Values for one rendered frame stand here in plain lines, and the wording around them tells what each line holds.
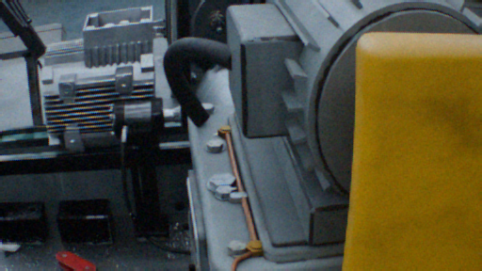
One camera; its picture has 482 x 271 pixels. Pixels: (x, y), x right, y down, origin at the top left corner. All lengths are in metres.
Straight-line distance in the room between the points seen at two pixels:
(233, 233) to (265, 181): 0.06
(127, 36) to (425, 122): 0.80
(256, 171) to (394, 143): 0.23
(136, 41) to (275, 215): 0.64
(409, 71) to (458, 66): 0.03
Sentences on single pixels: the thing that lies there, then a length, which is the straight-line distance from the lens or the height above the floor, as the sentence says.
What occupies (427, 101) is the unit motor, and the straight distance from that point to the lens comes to 0.37.
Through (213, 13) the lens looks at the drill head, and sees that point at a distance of 1.37.
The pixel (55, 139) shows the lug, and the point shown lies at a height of 0.96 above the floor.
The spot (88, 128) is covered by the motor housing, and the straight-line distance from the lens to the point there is 1.15.
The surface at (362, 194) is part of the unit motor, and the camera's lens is 0.39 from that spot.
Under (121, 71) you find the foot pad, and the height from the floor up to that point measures 1.07.
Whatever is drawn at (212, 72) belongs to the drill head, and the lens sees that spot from 0.94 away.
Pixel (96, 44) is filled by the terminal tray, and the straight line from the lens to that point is 1.12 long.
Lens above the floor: 1.46
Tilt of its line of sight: 26 degrees down
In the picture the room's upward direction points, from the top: 2 degrees counter-clockwise
